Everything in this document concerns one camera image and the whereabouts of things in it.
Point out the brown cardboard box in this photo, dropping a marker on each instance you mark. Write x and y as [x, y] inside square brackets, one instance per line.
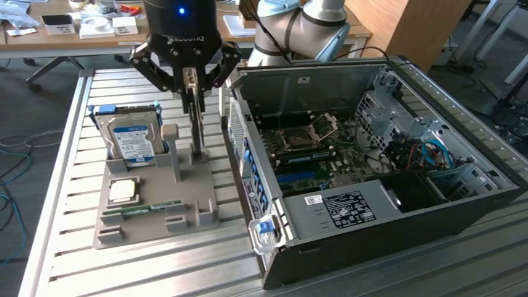
[249, 10]

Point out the blue expansion slot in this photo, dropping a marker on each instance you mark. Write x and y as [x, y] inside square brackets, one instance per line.
[298, 178]

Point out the white paper stack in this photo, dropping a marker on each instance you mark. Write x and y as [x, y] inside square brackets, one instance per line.
[237, 28]

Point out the green graphics card black fan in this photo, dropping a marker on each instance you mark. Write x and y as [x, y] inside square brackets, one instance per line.
[197, 123]

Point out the hard disk in blue caddy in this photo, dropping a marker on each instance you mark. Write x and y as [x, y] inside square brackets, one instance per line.
[132, 139]

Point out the white desk frame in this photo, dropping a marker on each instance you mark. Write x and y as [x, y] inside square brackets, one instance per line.
[517, 69]

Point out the beige tape roll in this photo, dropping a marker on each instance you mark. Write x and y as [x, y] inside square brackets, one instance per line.
[77, 3]

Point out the grey power supply unit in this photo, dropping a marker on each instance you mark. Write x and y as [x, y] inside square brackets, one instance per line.
[309, 216]

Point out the green RAM stick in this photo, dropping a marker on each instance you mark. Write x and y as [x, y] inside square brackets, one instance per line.
[305, 157]
[160, 205]

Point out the metal socket cover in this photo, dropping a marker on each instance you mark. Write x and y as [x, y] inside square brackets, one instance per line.
[322, 126]

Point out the silver CPU chip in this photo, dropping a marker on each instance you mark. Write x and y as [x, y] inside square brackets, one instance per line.
[122, 190]

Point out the perforated metal drive cage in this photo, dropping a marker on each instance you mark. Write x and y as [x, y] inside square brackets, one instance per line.
[378, 117]

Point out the wooden office desk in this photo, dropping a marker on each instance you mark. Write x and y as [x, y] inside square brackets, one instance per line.
[238, 41]
[41, 41]

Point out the blue card retention clip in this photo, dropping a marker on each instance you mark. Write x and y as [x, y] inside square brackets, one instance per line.
[253, 172]
[258, 187]
[249, 159]
[264, 203]

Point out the white box with black top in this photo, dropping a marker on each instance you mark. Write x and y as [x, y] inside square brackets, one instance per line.
[57, 21]

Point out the blue case release latch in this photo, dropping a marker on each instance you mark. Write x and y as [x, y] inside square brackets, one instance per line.
[265, 226]

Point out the metal disk bay bracket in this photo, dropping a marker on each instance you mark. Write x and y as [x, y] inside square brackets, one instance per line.
[465, 182]

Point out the green motherboard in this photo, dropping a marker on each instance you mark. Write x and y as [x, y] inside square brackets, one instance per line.
[350, 161]

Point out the CPU socket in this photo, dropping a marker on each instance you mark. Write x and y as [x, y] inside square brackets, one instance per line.
[297, 139]

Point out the white paper card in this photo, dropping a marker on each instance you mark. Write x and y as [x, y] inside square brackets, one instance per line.
[20, 31]

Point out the bag of dark parts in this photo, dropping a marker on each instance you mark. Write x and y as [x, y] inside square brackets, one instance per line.
[106, 6]

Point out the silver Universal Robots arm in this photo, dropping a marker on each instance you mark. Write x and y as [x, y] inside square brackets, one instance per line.
[288, 31]

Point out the grey parts rack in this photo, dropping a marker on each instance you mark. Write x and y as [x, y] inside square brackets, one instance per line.
[156, 185]

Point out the white tape roll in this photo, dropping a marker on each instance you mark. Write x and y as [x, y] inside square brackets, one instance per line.
[94, 21]

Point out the small white box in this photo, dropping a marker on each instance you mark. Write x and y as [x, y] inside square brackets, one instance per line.
[124, 26]

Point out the clear plastic bag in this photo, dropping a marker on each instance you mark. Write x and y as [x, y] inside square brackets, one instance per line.
[16, 14]

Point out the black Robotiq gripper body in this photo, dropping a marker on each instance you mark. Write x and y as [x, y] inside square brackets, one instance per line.
[181, 24]

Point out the flat white box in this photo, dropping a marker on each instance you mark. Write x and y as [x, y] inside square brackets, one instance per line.
[96, 32]

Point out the orange small parts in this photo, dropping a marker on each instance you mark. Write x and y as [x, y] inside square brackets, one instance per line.
[130, 10]

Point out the black open PC case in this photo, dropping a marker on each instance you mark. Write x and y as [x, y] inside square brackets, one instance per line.
[370, 247]

